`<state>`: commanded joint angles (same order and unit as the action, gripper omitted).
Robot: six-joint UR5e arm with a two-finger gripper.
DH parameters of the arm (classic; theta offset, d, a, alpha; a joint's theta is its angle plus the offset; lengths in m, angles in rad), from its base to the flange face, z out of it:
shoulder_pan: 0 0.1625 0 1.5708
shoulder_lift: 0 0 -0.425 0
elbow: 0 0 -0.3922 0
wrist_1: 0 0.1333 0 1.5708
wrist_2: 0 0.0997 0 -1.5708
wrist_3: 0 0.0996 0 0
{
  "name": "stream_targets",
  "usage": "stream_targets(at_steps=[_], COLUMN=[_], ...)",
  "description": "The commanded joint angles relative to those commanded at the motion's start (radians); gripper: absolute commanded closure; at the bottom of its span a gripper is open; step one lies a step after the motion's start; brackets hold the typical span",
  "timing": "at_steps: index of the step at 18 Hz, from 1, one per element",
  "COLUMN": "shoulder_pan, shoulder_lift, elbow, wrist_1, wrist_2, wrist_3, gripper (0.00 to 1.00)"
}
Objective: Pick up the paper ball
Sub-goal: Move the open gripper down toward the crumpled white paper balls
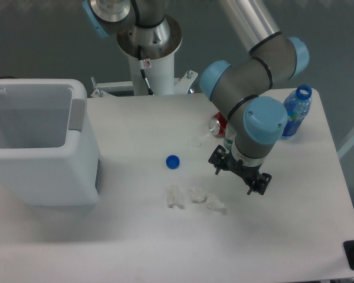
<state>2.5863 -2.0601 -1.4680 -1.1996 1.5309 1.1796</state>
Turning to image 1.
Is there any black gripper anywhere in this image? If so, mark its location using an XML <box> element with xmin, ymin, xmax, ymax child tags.
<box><xmin>208</xmin><ymin>145</ymin><xmax>272</xmax><ymax>195</ymax></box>

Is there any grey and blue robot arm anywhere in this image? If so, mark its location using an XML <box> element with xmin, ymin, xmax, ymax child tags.
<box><xmin>83</xmin><ymin>1</ymin><xmax>309</xmax><ymax>195</ymax></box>

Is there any right crumpled paper ball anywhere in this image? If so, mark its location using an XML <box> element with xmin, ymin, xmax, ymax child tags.
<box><xmin>206</xmin><ymin>193</ymin><xmax>227</xmax><ymax>215</ymax></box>

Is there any crumpled paper ball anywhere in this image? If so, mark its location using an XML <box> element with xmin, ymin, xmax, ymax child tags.
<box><xmin>206</xmin><ymin>193</ymin><xmax>227</xmax><ymax>215</ymax></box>
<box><xmin>190</xmin><ymin>187</ymin><xmax>208</xmax><ymax>203</ymax></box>
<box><xmin>166</xmin><ymin>185</ymin><xmax>185</xmax><ymax>209</ymax></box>

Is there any middle crumpled paper ball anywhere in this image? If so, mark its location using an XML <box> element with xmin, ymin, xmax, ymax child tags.
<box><xmin>190</xmin><ymin>187</ymin><xmax>208</xmax><ymax>203</ymax></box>

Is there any left crumpled paper ball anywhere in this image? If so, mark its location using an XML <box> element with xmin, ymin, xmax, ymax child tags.
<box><xmin>166</xmin><ymin>185</ymin><xmax>185</xmax><ymax>209</ymax></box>

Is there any clear plastic bottle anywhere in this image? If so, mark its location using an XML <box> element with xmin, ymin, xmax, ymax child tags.
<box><xmin>224</xmin><ymin>123</ymin><xmax>237</xmax><ymax>151</ymax></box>

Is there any red soda can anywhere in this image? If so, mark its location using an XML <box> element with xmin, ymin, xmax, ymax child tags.
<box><xmin>209</xmin><ymin>112</ymin><xmax>228</xmax><ymax>138</ymax></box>

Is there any blue bottle cap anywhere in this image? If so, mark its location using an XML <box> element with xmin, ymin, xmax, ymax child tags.
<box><xmin>165</xmin><ymin>154</ymin><xmax>180</xmax><ymax>170</ymax></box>

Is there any blue plastic bottle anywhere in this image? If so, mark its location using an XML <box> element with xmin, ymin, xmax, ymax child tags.
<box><xmin>282</xmin><ymin>84</ymin><xmax>312</xmax><ymax>139</ymax></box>

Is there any white trash bin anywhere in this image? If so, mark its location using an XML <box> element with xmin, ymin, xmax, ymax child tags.
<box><xmin>0</xmin><ymin>79</ymin><xmax>101</xmax><ymax>206</ymax></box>

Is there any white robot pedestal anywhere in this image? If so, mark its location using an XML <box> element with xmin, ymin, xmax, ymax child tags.
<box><xmin>91</xmin><ymin>15</ymin><xmax>198</xmax><ymax>97</ymax></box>

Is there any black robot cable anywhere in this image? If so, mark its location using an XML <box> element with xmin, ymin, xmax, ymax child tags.
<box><xmin>129</xmin><ymin>0</ymin><xmax>156</xmax><ymax>96</ymax></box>

